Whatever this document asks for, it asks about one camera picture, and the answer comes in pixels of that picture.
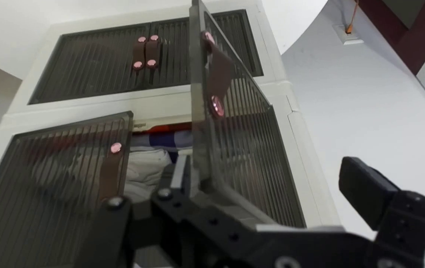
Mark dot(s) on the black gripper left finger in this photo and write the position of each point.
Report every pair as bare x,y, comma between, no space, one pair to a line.
119,230

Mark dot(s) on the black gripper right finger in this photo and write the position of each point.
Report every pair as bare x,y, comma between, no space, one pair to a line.
397,216

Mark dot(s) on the clothes inside middle cabinet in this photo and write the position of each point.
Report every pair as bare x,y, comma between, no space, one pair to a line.
148,155

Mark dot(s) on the white three-tier storage cabinet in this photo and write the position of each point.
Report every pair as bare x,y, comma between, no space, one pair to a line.
141,65

